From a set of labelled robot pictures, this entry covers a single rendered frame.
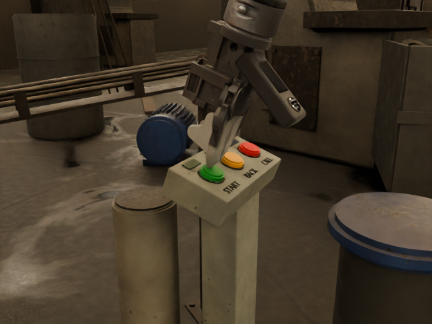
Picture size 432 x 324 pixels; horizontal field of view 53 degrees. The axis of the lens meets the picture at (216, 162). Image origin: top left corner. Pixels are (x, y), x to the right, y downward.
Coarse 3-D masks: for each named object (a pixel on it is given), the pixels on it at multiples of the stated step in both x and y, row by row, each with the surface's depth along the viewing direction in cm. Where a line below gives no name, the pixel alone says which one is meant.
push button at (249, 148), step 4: (240, 144) 82; (244, 144) 81; (248, 144) 82; (252, 144) 83; (240, 148) 81; (244, 148) 80; (248, 148) 80; (252, 148) 81; (256, 148) 81; (244, 152) 80; (248, 152) 80; (252, 152) 80; (256, 152) 81
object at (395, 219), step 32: (384, 192) 108; (352, 224) 91; (384, 224) 91; (416, 224) 91; (352, 256) 92; (384, 256) 82; (416, 256) 81; (352, 288) 93; (384, 288) 87; (416, 288) 85; (352, 320) 95; (384, 320) 89; (416, 320) 87
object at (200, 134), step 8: (208, 120) 64; (192, 128) 66; (200, 128) 65; (208, 128) 64; (224, 128) 63; (192, 136) 66; (200, 136) 66; (208, 136) 65; (224, 136) 64; (200, 144) 66; (208, 144) 64; (208, 152) 65; (216, 152) 65; (208, 160) 66; (216, 160) 67
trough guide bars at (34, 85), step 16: (144, 64) 104; (160, 64) 106; (176, 64) 101; (48, 80) 95; (64, 80) 97; (80, 80) 92; (96, 80) 94; (112, 80) 102; (128, 80) 97; (144, 80) 99; (0, 96) 86; (16, 96) 87; (32, 96) 89; (48, 96) 90; (64, 96) 92; (144, 96) 100
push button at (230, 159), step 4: (228, 152) 76; (232, 152) 76; (224, 156) 74; (228, 156) 75; (232, 156) 75; (236, 156) 76; (224, 160) 74; (228, 160) 74; (232, 160) 74; (236, 160) 74; (240, 160) 75; (228, 164) 74; (232, 164) 73; (236, 164) 74; (240, 164) 74
